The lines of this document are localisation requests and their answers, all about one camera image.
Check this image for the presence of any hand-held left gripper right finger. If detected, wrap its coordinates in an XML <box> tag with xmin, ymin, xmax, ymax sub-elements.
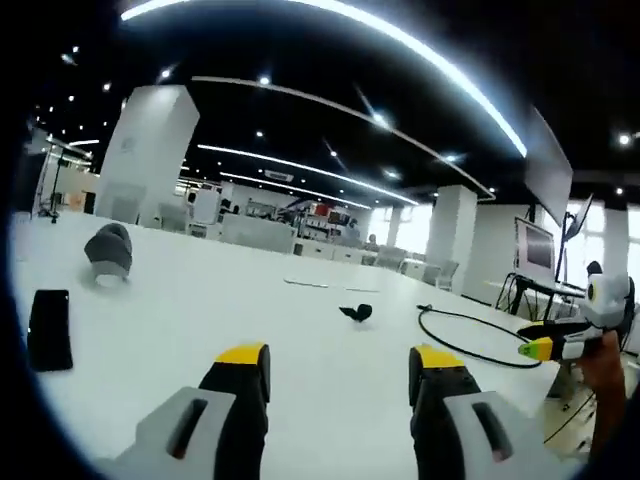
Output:
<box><xmin>408</xmin><ymin>343</ymin><xmax>556</xmax><ymax>480</ymax></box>

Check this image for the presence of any person's right hand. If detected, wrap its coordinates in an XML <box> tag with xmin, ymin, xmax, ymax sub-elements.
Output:
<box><xmin>579</xmin><ymin>329</ymin><xmax>626</xmax><ymax>401</ymax></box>

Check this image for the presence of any white desk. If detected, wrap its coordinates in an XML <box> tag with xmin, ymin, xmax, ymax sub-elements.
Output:
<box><xmin>9</xmin><ymin>209</ymin><xmax>581</xmax><ymax>466</ymax></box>

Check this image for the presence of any black velcro strap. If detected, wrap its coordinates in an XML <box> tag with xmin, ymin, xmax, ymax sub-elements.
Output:
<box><xmin>338</xmin><ymin>302</ymin><xmax>374</xmax><ymax>325</ymax></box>

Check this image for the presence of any side desk with black legs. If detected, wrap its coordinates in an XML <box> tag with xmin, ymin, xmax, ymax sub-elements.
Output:
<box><xmin>494</xmin><ymin>272</ymin><xmax>589</xmax><ymax>321</ymax></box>

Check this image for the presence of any white square pillar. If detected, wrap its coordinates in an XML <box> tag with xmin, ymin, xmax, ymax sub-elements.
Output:
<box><xmin>424</xmin><ymin>184</ymin><xmax>480</xmax><ymax>296</ymax></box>
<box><xmin>94</xmin><ymin>84</ymin><xmax>201</xmax><ymax>229</ymax></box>

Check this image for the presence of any grey rolled cloth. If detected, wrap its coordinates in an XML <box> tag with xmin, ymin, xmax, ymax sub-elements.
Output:
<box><xmin>83</xmin><ymin>223</ymin><xmax>134</xmax><ymax>287</ymax></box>

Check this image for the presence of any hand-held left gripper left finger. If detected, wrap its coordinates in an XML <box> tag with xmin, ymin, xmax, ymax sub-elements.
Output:
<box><xmin>115</xmin><ymin>341</ymin><xmax>272</xmax><ymax>480</ymax></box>

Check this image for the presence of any black charging cable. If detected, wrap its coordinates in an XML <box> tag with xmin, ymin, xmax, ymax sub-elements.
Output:
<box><xmin>415</xmin><ymin>303</ymin><xmax>544</xmax><ymax>370</ymax></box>

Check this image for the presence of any black smartphone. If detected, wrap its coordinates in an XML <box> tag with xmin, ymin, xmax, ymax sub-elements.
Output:
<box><xmin>27</xmin><ymin>288</ymin><xmax>74</xmax><ymax>373</ymax></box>

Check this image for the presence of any large tilted display screen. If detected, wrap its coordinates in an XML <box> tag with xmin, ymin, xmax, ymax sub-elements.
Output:
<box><xmin>523</xmin><ymin>105</ymin><xmax>574</xmax><ymax>227</ymax></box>

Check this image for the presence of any computer monitor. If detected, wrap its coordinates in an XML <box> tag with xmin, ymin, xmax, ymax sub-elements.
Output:
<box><xmin>514</xmin><ymin>216</ymin><xmax>557</xmax><ymax>284</ymax></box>

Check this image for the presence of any black tripod stand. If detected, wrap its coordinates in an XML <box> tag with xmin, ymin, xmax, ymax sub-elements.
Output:
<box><xmin>38</xmin><ymin>144</ymin><xmax>66</xmax><ymax>225</ymax></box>

